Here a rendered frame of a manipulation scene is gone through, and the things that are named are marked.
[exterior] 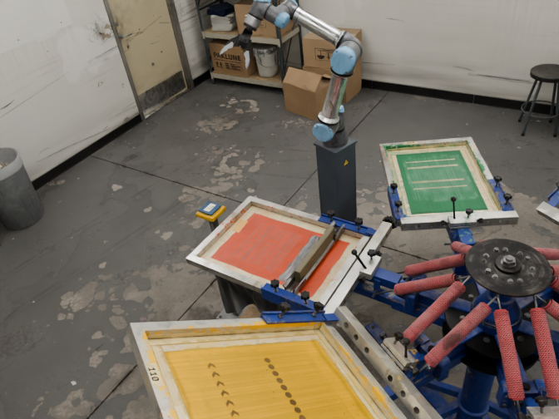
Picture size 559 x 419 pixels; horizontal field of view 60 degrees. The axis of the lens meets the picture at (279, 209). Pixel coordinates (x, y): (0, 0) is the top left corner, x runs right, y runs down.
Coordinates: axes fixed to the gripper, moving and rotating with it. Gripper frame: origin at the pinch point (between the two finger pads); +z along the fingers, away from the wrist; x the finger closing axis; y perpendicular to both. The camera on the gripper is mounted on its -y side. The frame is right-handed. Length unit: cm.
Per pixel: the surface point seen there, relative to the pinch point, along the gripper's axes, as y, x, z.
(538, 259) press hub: -94, -137, -3
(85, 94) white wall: 276, 142, 143
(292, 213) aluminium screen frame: -7, -65, 56
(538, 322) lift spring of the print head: -113, -138, 13
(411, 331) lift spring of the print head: -102, -108, 42
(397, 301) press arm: -65, -116, 50
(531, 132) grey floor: 227, -282, -50
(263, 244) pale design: -25, -56, 73
